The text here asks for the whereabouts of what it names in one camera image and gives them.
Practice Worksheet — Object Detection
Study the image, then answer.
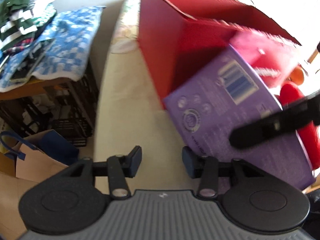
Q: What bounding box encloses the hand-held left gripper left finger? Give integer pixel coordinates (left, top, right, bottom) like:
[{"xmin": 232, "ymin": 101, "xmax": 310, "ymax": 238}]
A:
[{"xmin": 65, "ymin": 145, "xmax": 143, "ymax": 200}]

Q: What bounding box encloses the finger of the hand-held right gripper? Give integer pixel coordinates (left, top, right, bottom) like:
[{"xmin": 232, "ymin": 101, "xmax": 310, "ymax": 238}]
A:
[{"xmin": 229, "ymin": 89, "xmax": 320, "ymax": 148}]

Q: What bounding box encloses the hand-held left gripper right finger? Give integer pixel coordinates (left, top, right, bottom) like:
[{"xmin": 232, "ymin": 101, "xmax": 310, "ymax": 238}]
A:
[{"xmin": 182, "ymin": 146, "xmax": 269, "ymax": 198}]

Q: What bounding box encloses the purple cardboard box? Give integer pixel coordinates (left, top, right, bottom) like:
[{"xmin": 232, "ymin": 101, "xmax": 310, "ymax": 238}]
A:
[{"xmin": 162, "ymin": 44, "xmax": 316, "ymax": 190}]

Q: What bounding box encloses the red plastic object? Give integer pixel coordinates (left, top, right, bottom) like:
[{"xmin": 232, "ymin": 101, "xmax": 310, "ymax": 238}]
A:
[{"xmin": 280, "ymin": 82, "xmax": 320, "ymax": 170}]

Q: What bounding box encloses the large red cardboard box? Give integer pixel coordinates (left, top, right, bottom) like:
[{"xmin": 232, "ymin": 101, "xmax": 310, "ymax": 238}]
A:
[{"xmin": 137, "ymin": 0, "xmax": 302, "ymax": 110}]

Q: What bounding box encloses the desktop with printed cloth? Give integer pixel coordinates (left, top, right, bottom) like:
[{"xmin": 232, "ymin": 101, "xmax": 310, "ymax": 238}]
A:
[{"xmin": 94, "ymin": 0, "xmax": 320, "ymax": 195}]

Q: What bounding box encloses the orange gourd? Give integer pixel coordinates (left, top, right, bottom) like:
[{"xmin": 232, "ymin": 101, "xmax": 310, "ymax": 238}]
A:
[{"xmin": 290, "ymin": 66, "xmax": 305, "ymax": 85}]

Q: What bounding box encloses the black plastic crate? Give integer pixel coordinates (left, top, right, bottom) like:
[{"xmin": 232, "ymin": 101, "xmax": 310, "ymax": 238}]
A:
[{"xmin": 0, "ymin": 62, "xmax": 99, "ymax": 147}]

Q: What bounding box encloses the brown paper bag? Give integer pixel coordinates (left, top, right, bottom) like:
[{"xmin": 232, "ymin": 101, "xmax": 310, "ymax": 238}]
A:
[{"xmin": 0, "ymin": 129, "xmax": 79, "ymax": 183}]

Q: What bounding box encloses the wooden side table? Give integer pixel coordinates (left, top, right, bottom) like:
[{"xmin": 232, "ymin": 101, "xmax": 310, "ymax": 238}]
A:
[{"xmin": 0, "ymin": 77, "xmax": 73, "ymax": 102}]

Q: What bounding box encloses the blue patterned cloth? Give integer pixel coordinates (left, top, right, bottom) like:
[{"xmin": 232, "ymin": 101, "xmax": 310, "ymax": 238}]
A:
[{"xmin": 0, "ymin": 5, "xmax": 105, "ymax": 93}]

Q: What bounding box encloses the pile of folded clothes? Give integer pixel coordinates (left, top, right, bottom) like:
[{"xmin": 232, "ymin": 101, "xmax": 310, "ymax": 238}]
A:
[{"xmin": 0, "ymin": 0, "xmax": 58, "ymax": 53}]

